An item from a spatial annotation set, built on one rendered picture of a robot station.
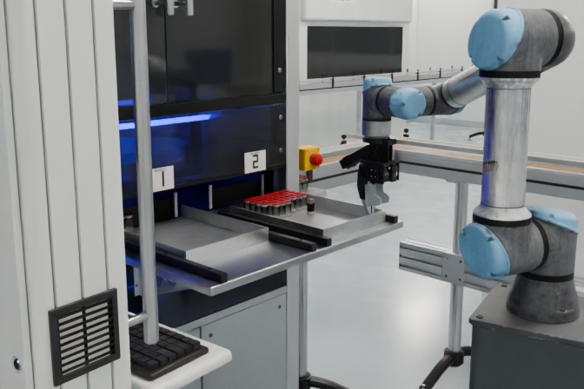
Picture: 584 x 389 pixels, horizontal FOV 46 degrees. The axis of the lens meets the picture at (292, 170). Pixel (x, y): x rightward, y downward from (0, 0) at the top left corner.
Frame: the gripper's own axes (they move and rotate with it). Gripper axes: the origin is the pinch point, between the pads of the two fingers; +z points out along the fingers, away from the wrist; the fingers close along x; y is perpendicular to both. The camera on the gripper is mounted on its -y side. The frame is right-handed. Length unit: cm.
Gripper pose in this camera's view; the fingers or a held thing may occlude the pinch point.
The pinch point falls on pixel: (368, 209)
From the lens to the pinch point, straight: 187.0
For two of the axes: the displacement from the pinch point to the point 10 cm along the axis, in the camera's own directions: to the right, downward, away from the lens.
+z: 0.0, 9.8, 1.9
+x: 6.8, -1.4, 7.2
